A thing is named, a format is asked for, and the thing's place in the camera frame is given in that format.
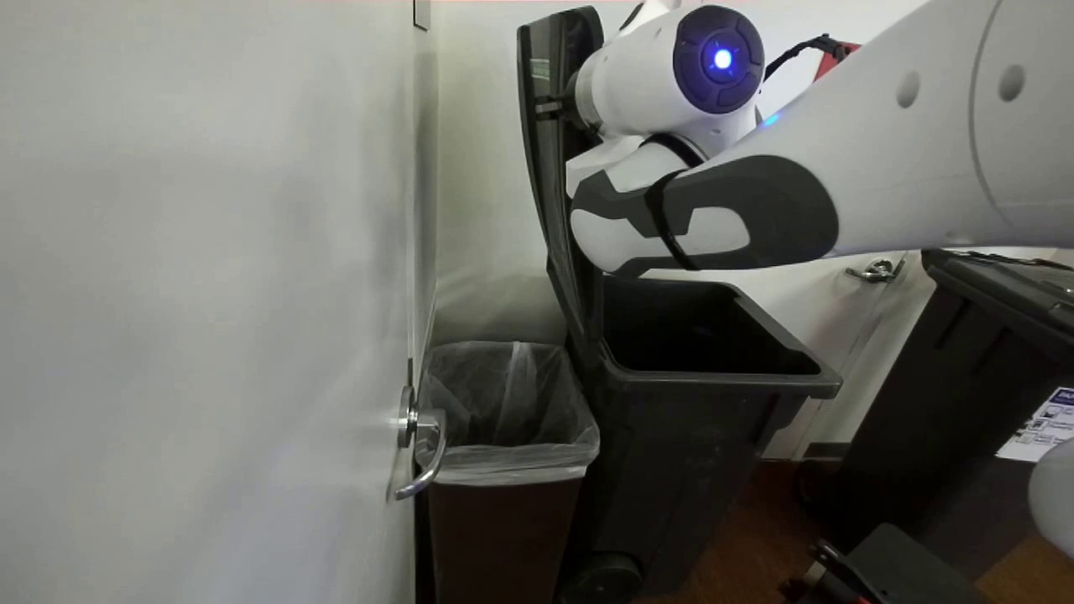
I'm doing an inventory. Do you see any silver door handle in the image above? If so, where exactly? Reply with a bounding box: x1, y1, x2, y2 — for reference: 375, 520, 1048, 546
382, 356, 450, 507

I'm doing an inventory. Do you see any black bin lid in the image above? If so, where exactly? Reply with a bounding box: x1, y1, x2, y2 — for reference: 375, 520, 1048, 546
513, 4, 615, 374

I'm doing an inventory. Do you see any small silver lever handle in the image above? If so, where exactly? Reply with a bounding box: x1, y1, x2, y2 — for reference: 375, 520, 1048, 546
847, 253, 908, 285

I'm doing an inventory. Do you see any clear plastic bin liner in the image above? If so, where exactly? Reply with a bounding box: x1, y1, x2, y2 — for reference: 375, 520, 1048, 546
416, 335, 604, 491

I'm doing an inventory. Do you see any black wheelie bin body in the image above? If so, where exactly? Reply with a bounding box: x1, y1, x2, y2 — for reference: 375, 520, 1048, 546
556, 273, 847, 604

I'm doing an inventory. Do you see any black robot cabinet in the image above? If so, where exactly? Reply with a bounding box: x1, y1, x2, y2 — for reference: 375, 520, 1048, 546
798, 245, 1074, 585

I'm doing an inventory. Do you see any small dark brown bin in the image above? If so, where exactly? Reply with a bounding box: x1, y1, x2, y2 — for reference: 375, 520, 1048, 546
418, 473, 583, 604

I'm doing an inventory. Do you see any black floor object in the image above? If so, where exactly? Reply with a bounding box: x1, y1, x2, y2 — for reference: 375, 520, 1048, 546
777, 520, 987, 604

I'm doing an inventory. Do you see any white door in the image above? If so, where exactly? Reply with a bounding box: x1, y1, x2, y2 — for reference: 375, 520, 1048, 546
0, 0, 432, 604

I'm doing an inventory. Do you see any black bin wheel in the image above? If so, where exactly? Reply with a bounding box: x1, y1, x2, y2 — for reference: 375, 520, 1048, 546
564, 550, 648, 604

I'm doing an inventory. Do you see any white printed paper sheet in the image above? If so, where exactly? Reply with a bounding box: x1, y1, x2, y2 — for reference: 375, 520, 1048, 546
992, 382, 1074, 466

